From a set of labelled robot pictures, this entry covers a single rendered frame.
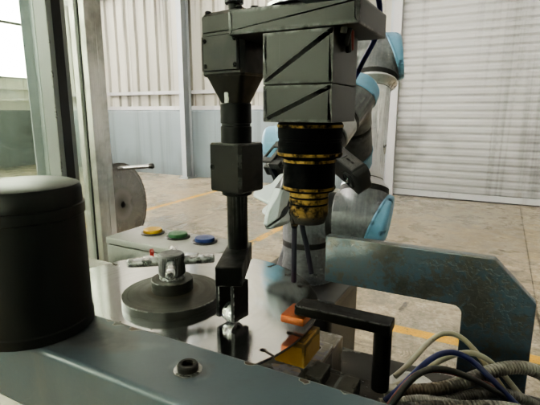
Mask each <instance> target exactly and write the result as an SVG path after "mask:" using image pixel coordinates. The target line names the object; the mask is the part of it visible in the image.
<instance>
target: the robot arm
mask: <svg viewBox="0 0 540 405"><path fill-rule="evenodd" d="M370 41H371V40H363V41H358V50H357V67H358V65H359V63H360V61H361V59H362V57H363V55H364V54H365V52H366V49H367V48H368V46H369V45H370ZM403 78H404V61H403V39H402V36H401V34H400V33H398V32H386V38H385V39H377V42H376V44H375V45H374V48H373V50H372V51H371V53H370V55H369V57H368V58H367V60H366V62H365V64H364V66H363V68H362V70H361V72H360V74H359V76H358V78H357V79H356V87H354V88H356V93H355V114H354V121H348V122H342V123H343V125H344V127H343V131H342V152H343V155H342V156H341V157H340V158H336V159H337V161H336V166H335V174H336V175H337V176H338V177H339V178H340V179H341V180H342V181H343V183H342V184H341V189H340V192H330V193H329V196H328V197H329V202H328V204H329V205H328V214H327V217H326V220H325V222H324V223H323V224H321V225H316V226H305V231H306V235H307V238H308V241H309V249H310V254H311V258H312V263H313V272H314V274H309V270H308V265H307V260H306V255H305V247H304V244H303V239H302V236H301V229H300V225H298V227H297V274H298V275H299V276H301V277H302V278H304V279H305V280H306V281H307V282H308V283H309V284H310V286H318V285H323V284H328V283H329V282H330V281H325V241H326V236H327V235H328V234H335V235H347V236H353V237H359V238H365V239H376V240H382V241H384V240H385V239H386V237H387V234H388V231H389V228H390V225H391V219H392V215H393V209H394V205H395V197H394V196H393V195H391V194H389V187H388V186H387V185H386V184H385V183H384V181H383V178H384V168H385V158H386V148H387V130H388V120H389V110H390V100H391V92H392V91H393V90H394V89H396V87H397V85H398V80H402V79H403ZM278 141H279V138H278V127H277V125H275V126H268V127H267V128H266V129H265V130H264V132H263V136H262V144H263V155H264V156H263V163H265V165H264V166H263V168H264V170H265V172H266V174H267V175H271V176H272V178H273V181H274V182H272V183H271V184H269V185H266V186H263V189H262V190H257V191H254V194H253V195H254V197H255V198H257V199H258V200H260V201H261V202H263V203H266V204H267V206H266V207H265V208H264V209H263V210H262V212H263V214H265V216H264V226H265V228H266V229H273V228H277V227H281V226H283V246H282V249H281V252H280V256H279V259H278V261H277V264H278V265H280V266H282V267H284V268H287V269H289V270H291V263H292V228H291V223H290V215H289V203H290V201H289V196H290V195H289V192H288V191H285V190H284V188H283V184H284V162H283V158H282V157H278V155H277V151H278Z"/></svg>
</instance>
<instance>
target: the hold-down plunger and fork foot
mask: <svg viewBox="0 0 540 405"><path fill-rule="evenodd" d="M224 103H231V102H230V97H229V94H228V92H225V93H224ZM251 259H252V242H248V197H247V196H245V197H228V196H227V247H226V249H225V251H224V252H223V254H222V256H221V257H220V259H219V262H218V263H217V264H216V266H215V291H216V316H217V317H221V316H222V310H223V306H224V305H225V304H226V303H227V302H228V301H230V302H231V322H234V323H235V322H237V321H239V320H240V319H242V318H244V317H246V316H247V315H248V279H245V276H246V274H247V271H248V267H249V264H250V262H251Z"/></svg>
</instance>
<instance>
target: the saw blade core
mask: <svg viewBox="0 0 540 405"><path fill-rule="evenodd" d="M209 254H213V255H215V262H214V263H209V264H186V272H189V273H191V274H199V275H203V276H208V277H210V278H212V279H215V266H216V264H217V263H218V262H219V259H220V257H221V256H222V254H221V253H204V252H201V253H200V255H209ZM113 265H115V266H113ZM156 274H158V266H154V267H140V268H128V267H127V266H126V260H120V261H117V262H113V263H112V264H110V263H109V264H104V265H101V266H97V267H94V268H90V278H91V287H92V302H93V304H94V308H95V315H96V316H98V317H103V318H106V319H109V320H112V321H117V322H120V323H122V324H125V325H130V326H132V327H136V328H138V329H143V330H146V331H149V332H151V333H156V334H159V335H162V336H165V337H168V338H173V339H175V340H178V341H181V342H185V343H188V344H191V345H194V346H199V347H202V348H204V349H208V350H212V351H214V352H218V353H221V354H226V355H228V356H231V357H233V358H238V359H241V360H244V361H247V362H251V363H255V364H257V365H260V364H263V363H265V362H267V361H269V360H271V359H272V356H273V357H274V358H275V357H276V356H278V355H280V354H282V353H284V352H285V351H286V350H288V349H289V348H291V347H292V346H294V345H295V344H296V343H298V342H299V341H300V339H301V338H303V337H304V336H305V335H306V333H304V332H303V329H311V327H312V326H313V324H314V322H315V321H316V319H313V318H311V319H310V320H309V321H308V322H307V323H306V324H305V325H304V326H298V325H292V324H289V323H285V322H282V321H281V320H280V315H281V314H282V313H283V312H284V311H285V310H286V309H287V308H288V307H289V306H291V305H292V304H293V303H295V304H296V303H297V302H298V301H300V300H301V299H302V298H305V299H310V300H314V301H317V294H316V293H315V291H314V290H313V288H312V286H310V284H309V283H308V282H307V281H306V280H305V279H304V278H302V277H301V276H299V275H298V274H297V282H296V283H292V282H291V270H289V269H287V268H284V267H282V266H280V265H278V264H277V265H276V264H274V263H271V262H268V261H265V260H259V259H256V258H254V259H251V262H250V264H249V267H248V270H247V274H246V276H245V279H248V315H247V316H246V317H244V318H242V319H240V320H239V321H238V322H236V323H232V322H229V321H226V320H225V319H223V317H217V316H216V306H215V307H214V308H213V309H211V310H210V311H208V312H206V313H203V314H200V315H198V316H195V317H190V318H187V319H182V320H176V321H147V320H142V319H139V318H135V317H132V316H130V315H128V314H127V313H126V312H125V311H124V310H123V309H122V303H121V295H122V293H123V292H124V291H125V290H126V289H127V288H128V287H129V286H130V285H132V284H134V283H136V282H138V281H140V280H144V279H146V278H150V277H153V276H154V275H156ZM288 333H290V334H288ZM261 351H266V353H265V352H261Z"/></svg>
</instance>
